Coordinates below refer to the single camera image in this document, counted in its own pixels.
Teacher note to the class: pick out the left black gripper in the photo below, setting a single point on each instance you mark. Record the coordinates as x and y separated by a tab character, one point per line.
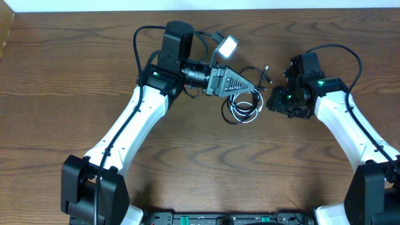
217	80

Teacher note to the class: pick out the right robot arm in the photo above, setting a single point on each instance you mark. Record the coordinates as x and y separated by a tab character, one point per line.
373	195

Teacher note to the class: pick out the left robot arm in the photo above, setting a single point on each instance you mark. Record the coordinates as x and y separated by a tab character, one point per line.
93	187

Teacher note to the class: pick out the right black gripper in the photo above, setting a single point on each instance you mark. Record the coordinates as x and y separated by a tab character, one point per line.
275	103

